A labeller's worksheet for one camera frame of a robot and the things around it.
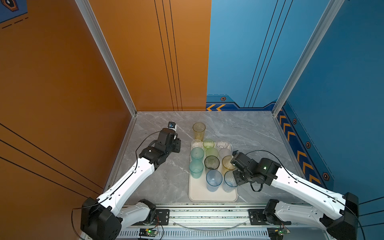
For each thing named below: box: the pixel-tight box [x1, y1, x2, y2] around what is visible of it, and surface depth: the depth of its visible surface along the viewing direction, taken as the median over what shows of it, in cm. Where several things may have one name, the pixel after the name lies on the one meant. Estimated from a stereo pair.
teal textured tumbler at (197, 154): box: [190, 147, 205, 162], surface depth 89 cm
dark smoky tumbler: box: [204, 155, 220, 170], surface depth 82 cm
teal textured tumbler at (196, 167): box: [189, 160, 204, 179], surface depth 86 cm
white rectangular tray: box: [188, 176, 238, 203], surface depth 81 cm
